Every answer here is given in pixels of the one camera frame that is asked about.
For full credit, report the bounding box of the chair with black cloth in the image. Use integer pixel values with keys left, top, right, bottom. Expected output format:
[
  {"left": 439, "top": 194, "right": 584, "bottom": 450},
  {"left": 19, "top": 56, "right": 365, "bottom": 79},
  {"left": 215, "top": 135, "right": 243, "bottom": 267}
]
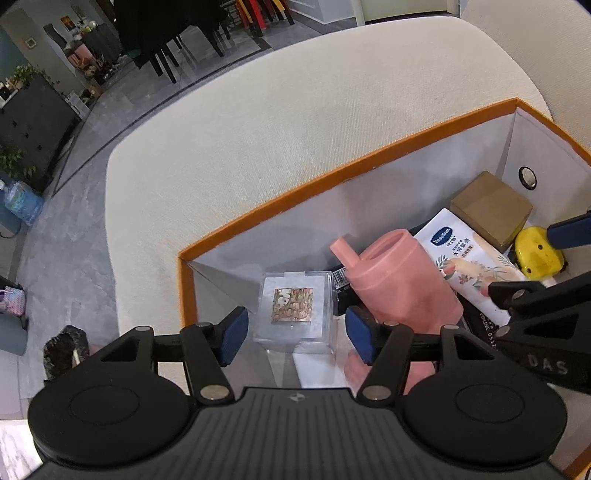
[{"left": 113, "top": 0, "right": 227, "bottom": 84}]

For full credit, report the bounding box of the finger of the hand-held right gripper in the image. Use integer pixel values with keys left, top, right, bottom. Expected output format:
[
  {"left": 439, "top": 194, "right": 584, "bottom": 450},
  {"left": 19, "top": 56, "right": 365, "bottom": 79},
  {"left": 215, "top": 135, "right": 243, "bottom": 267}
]
[
  {"left": 488, "top": 272, "right": 591, "bottom": 342},
  {"left": 546, "top": 215, "right": 591, "bottom": 250}
]

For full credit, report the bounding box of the clear acrylic display box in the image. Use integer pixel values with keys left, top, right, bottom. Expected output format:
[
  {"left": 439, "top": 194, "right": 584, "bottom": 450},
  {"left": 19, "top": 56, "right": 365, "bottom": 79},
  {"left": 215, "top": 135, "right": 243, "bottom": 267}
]
[{"left": 253, "top": 270, "right": 337, "bottom": 355}]

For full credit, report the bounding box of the dark blue spray can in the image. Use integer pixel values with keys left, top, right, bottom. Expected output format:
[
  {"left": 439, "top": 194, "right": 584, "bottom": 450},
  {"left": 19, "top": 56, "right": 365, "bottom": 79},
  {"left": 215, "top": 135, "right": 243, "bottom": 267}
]
[{"left": 331, "top": 263, "right": 513, "bottom": 356}]

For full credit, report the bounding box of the pink cup with spout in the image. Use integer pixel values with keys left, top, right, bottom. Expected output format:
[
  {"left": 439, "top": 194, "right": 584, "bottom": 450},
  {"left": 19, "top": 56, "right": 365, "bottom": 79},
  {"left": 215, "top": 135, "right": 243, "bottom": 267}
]
[{"left": 329, "top": 229, "right": 464, "bottom": 324}]

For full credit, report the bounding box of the brown cardboard box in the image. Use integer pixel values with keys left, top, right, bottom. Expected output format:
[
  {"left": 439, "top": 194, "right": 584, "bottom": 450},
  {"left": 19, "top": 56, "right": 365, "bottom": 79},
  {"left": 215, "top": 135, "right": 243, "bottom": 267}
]
[{"left": 449, "top": 171, "right": 534, "bottom": 252}]

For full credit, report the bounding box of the dark grey cabinet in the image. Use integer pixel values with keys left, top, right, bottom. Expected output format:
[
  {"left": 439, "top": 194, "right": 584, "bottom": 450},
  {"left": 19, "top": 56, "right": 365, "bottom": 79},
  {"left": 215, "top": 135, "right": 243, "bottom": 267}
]
[{"left": 0, "top": 74, "right": 81, "bottom": 192}]

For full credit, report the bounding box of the trailing green plant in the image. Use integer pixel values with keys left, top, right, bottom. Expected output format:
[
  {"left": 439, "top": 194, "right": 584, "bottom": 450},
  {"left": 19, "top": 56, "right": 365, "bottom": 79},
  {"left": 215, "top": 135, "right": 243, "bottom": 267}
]
[{"left": 9, "top": 65, "right": 44, "bottom": 90}]

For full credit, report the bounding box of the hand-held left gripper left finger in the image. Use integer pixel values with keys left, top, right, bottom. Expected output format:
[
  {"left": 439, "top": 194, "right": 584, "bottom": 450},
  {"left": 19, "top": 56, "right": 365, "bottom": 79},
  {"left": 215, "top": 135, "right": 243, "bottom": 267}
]
[{"left": 99, "top": 306, "right": 250, "bottom": 401}]

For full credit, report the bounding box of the pink pump bottle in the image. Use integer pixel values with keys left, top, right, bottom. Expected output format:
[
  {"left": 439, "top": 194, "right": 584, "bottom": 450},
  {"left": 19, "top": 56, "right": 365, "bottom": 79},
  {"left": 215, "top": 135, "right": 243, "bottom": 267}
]
[{"left": 344, "top": 348, "right": 437, "bottom": 395}]

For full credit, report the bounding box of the pink woven basket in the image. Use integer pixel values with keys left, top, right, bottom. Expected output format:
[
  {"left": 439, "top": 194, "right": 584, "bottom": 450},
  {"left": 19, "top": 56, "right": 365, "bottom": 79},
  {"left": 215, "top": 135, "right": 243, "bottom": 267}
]
[{"left": 0, "top": 286, "right": 26, "bottom": 317}]

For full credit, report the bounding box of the yellow round container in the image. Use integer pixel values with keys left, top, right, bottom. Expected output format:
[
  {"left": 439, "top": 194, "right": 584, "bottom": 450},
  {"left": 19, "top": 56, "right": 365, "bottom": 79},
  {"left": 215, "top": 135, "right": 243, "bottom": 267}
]
[{"left": 514, "top": 226, "right": 566, "bottom": 280}]

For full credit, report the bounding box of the grey trash can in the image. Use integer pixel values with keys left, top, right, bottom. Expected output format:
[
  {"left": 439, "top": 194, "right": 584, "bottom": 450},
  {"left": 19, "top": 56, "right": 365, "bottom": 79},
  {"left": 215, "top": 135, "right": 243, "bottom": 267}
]
[{"left": 0, "top": 314, "right": 29, "bottom": 357}]

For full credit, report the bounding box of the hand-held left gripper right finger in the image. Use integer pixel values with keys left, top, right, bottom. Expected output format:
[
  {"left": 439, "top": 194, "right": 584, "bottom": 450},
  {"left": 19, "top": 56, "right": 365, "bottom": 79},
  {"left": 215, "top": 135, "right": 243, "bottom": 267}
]
[{"left": 345, "top": 306, "right": 492, "bottom": 401}]

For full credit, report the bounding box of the black trash bag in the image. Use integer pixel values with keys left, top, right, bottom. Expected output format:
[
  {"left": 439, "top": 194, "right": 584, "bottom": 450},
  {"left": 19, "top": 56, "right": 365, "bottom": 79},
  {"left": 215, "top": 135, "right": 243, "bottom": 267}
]
[{"left": 43, "top": 325, "right": 89, "bottom": 381}]

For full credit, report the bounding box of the dark narrow cabinet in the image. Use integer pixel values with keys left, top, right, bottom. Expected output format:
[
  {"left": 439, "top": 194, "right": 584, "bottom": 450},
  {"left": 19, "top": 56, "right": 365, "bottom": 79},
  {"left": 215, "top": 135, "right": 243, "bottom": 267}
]
[{"left": 81, "top": 23, "right": 123, "bottom": 65}]

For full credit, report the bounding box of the blue water jug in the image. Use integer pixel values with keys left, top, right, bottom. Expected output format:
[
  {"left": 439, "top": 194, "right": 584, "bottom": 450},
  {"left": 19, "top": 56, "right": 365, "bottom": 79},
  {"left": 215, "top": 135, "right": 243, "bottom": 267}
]
[{"left": 2, "top": 179, "right": 44, "bottom": 227}]

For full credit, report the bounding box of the orange cardboard storage box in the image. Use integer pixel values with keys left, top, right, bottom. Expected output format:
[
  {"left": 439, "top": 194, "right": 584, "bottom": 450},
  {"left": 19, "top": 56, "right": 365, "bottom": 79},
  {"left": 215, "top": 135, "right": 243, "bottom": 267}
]
[{"left": 178, "top": 98, "right": 591, "bottom": 480}]

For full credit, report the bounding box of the red plastic stool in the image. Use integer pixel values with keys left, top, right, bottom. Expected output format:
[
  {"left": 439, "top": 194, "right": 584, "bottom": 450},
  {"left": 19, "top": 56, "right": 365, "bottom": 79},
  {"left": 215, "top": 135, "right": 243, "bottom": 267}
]
[{"left": 248, "top": 0, "right": 294, "bottom": 32}]

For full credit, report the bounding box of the white lotion tube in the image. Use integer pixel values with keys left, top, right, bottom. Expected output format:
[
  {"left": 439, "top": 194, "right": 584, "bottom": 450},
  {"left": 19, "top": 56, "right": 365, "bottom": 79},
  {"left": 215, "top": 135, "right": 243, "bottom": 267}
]
[{"left": 412, "top": 208, "right": 529, "bottom": 326}]

